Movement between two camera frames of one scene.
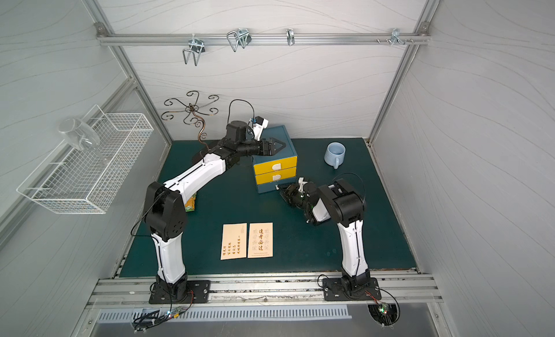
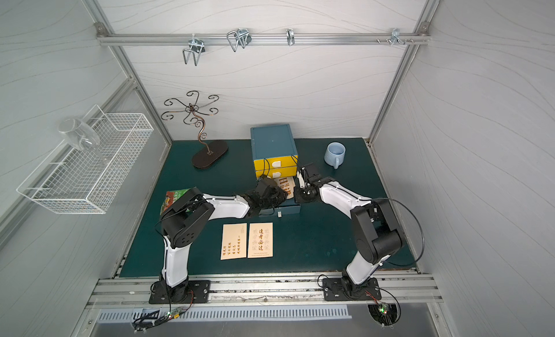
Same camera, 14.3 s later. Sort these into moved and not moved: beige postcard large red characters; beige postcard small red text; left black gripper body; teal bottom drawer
Moved: teal bottom drawer; left black gripper body
Not moved: beige postcard small red text; beige postcard large red characters
